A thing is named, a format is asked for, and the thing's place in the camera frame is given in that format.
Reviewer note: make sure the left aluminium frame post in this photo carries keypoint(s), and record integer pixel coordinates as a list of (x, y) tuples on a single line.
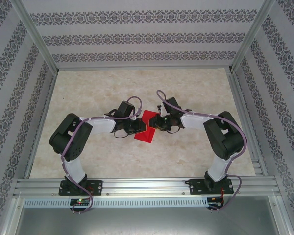
[(34, 34)]

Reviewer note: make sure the aluminium side rail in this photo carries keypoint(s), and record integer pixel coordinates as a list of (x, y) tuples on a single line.
[(246, 122), (42, 120)]

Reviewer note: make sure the right aluminium frame post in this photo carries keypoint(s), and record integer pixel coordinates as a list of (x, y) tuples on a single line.
[(253, 31)]

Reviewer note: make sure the grey sheet metal tray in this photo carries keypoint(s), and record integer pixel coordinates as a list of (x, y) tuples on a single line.
[(147, 222)]

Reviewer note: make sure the aluminium frame post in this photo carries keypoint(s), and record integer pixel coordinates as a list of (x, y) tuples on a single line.
[(34, 34), (253, 31)]

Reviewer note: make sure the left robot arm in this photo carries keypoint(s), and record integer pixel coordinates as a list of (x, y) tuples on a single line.
[(71, 137)]

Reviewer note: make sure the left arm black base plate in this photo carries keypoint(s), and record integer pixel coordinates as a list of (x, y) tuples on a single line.
[(95, 187)]

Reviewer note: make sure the red paper sheet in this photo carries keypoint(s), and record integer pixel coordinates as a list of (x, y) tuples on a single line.
[(145, 137)]

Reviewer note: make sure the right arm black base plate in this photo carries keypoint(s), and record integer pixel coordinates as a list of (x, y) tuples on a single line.
[(198, 187)]

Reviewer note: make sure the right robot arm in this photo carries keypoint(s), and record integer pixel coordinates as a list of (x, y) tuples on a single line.
[(223, 139)]

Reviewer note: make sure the aluminium mounting rail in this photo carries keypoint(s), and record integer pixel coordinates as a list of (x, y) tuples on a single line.
[(147, 186)]

